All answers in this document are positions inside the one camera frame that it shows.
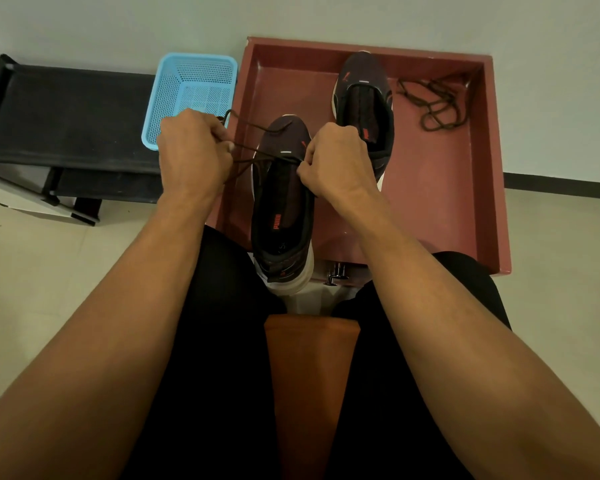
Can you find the person's left hand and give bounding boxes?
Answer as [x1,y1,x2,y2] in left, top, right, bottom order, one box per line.
[156,109,235,200]

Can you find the person's right hand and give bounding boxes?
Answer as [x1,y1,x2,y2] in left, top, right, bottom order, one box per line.
[296,122,382,203]

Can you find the dark shoelace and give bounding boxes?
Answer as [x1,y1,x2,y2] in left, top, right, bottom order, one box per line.
[216,110,308,185]
[396,74,475,132]

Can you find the person's left forearm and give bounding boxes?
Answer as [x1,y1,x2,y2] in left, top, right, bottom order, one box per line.
[0,192,221,480]

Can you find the person's right forearm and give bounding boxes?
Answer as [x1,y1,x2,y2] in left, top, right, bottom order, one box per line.
[330,190,600,480]

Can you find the blue plastic basket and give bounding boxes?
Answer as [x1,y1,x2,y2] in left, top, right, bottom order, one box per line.
[141,53,239,151]

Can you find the black sneaker with white sole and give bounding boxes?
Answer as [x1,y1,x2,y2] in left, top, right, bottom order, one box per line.
[250,115,317,296]
[332,51,395,191]

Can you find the metal bolts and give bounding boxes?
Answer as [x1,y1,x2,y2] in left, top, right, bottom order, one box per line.
[324,262,350,287]

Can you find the red wooden tray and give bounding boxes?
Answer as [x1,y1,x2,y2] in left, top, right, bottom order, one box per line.
[207,37,512,286]

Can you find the black low bench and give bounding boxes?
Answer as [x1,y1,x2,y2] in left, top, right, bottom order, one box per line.
[0,54,165,227]

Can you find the person's black shorts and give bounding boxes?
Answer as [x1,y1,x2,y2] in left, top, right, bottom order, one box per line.
[120,225,512,480]

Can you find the brown stool seat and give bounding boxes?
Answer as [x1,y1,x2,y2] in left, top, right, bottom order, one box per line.
[264,315,361,480]

